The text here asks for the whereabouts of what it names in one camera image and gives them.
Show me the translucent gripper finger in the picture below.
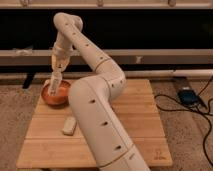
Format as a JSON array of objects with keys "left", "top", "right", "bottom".
[
  {"left": 52, "top": 67, "right": 57, "bottom": 77},
  {"left": 59, "top": 69, "right": 64, "bottom": 81}
]

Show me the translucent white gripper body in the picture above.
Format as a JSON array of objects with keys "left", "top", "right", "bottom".
[{"left": 51, "top": 46, "right": 71, "bottom": 71}]

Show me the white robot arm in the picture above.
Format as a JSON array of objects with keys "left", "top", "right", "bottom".
[{"left": 50, "top": 13, "right": 150, "bottom": 171}]

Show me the orange ceramic bowl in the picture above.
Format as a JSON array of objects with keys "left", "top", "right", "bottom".
[{"left": 41, "top": 81, "right": 71, "bottom": 106}]

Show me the black table leg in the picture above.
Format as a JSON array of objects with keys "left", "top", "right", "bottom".
[{"left": 22, "top": 72, "right": 36, "bottom": 89}]

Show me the white rectangular bar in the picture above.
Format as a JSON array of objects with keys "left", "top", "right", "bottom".
[{"left": 62, "top": 117, "right": 77, "bottom": 136}]

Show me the wooden folding table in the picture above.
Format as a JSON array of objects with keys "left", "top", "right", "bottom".
[{"left": 16, "top": 79, "right": 172, "bottom": 169}]

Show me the black power adapter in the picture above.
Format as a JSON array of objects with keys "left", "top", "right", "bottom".
[{"left": 178, "top": 90, "right": 199, "bottom": 106}]

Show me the grey window ledge rail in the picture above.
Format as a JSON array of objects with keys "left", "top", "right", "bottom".
[{"left": 0, "top": 49, "right": 213, "bottom": 66}]

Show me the black cable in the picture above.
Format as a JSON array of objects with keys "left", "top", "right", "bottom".
[{"left": 153, "top": 75, "right": 213, "bottom": 168}]

